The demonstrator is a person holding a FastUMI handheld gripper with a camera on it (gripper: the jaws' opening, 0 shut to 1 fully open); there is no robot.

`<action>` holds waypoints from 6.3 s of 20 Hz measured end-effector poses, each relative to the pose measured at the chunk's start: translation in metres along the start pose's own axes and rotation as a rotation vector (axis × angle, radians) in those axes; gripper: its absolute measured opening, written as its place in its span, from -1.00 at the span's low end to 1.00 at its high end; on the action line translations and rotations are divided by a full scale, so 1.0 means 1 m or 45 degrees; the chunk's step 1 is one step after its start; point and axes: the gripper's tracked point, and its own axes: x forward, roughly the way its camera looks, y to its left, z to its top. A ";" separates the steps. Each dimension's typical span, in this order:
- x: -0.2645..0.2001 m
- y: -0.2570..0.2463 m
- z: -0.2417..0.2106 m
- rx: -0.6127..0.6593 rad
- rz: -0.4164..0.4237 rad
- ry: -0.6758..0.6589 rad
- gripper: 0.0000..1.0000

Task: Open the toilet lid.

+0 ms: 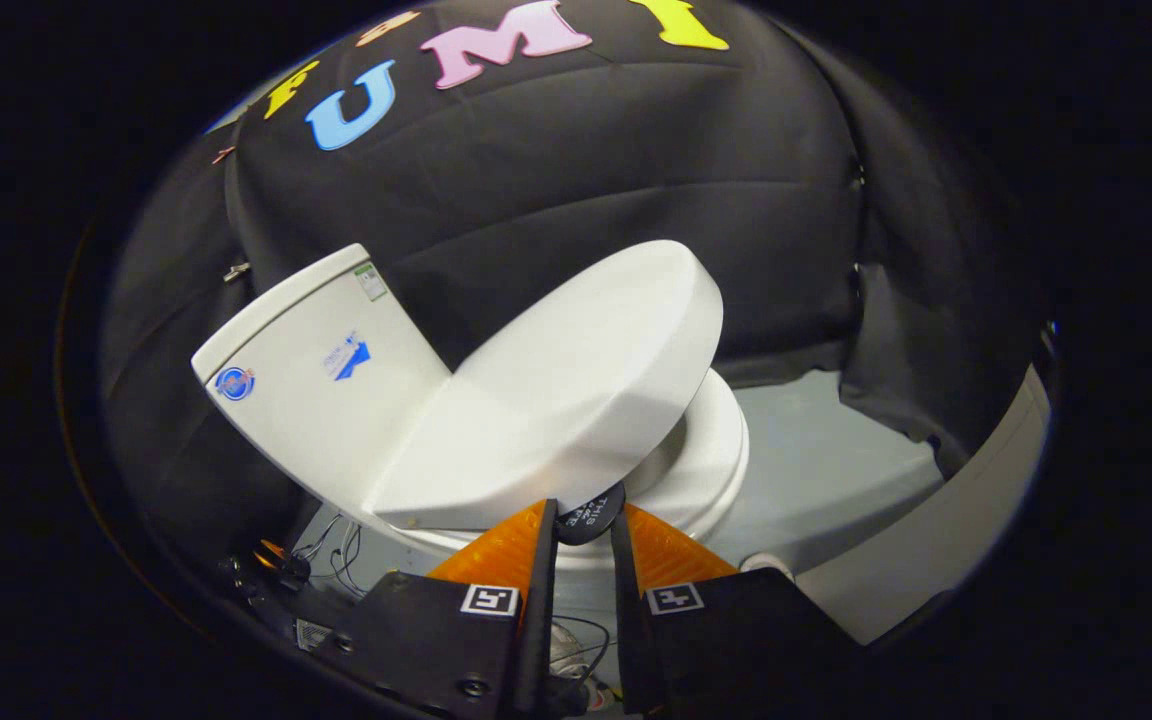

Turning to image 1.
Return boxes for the black backdrop cloth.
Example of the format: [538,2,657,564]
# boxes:
[101,0,1052,561]

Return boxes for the white toilet lid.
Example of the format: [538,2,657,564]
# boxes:
[366,240,725,531]

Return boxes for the thin dark floor cables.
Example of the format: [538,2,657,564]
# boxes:
[291,515,367,601]

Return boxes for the white toilet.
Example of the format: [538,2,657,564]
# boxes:
[191,243,750,626]

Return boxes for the white board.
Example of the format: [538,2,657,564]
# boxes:
[796,365,1052,646]

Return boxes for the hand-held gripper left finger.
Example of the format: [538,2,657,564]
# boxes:
[331,498,559,716]

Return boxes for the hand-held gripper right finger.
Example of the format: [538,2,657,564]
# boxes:
[609,503,867,716]

